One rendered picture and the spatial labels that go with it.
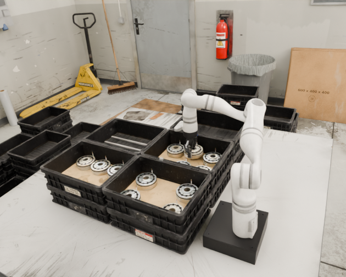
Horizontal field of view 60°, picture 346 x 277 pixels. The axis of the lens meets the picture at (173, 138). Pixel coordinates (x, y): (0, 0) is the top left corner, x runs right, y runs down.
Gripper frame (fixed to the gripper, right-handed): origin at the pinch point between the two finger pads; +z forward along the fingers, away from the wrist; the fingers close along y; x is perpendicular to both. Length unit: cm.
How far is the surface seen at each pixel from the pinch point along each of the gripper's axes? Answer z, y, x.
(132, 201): -4.1, -48.2, 6.8
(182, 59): 29, 283, 125
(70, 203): 13, -44, 49
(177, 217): -4, -50, -14
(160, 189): 5.1, -27.4, 5.2
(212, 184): 4.4, -16.9, -17.2
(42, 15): -42, 224, 321
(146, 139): 4.6, 12.4, 34.8
